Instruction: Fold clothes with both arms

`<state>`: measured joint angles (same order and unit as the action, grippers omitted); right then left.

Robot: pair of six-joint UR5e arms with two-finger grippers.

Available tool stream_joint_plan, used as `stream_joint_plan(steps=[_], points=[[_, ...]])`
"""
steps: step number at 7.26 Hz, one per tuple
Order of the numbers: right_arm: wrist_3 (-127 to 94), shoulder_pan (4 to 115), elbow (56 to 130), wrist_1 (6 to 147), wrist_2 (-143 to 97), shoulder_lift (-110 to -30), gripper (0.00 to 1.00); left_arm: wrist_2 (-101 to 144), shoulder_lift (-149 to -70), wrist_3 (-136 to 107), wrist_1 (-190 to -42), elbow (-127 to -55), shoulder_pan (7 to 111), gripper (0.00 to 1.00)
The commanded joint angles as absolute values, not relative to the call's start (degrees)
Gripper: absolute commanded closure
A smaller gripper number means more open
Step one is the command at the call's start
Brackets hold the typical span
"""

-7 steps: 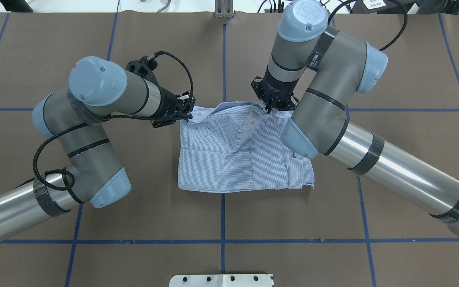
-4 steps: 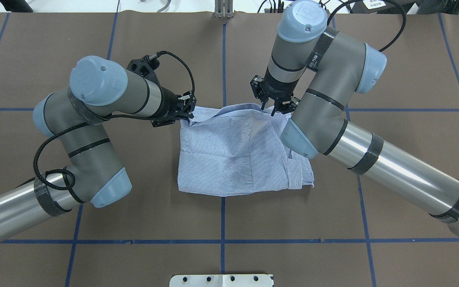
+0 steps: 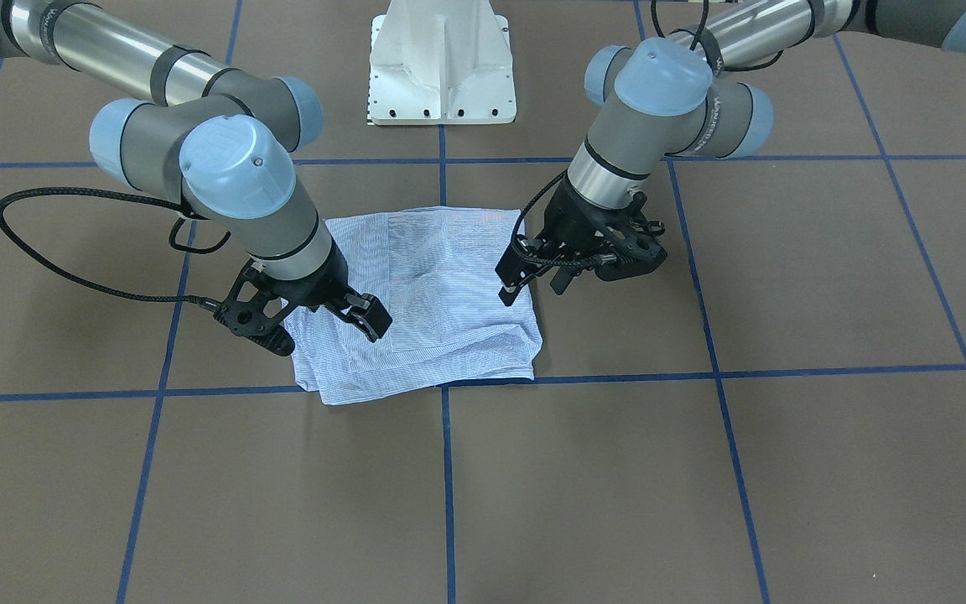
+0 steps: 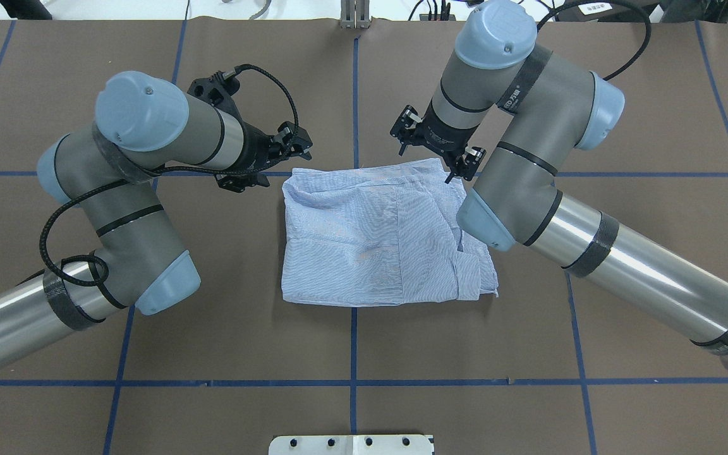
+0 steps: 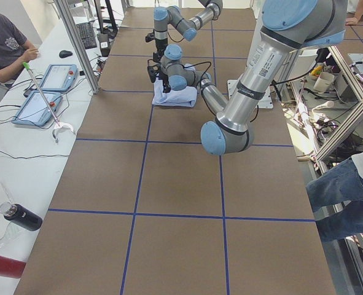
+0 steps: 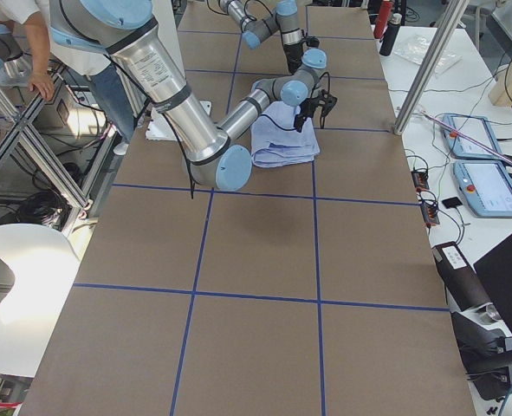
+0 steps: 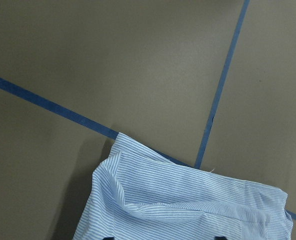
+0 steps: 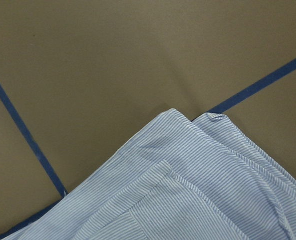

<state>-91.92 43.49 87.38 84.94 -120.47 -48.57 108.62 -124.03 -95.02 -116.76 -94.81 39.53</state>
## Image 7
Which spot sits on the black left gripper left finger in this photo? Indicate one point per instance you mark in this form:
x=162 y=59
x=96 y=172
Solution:
x=110 y=238

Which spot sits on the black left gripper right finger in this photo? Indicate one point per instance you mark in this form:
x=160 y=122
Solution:
x=220 y=238

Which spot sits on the light blue striped shirt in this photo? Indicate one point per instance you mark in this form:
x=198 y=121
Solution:
x=137 y=194

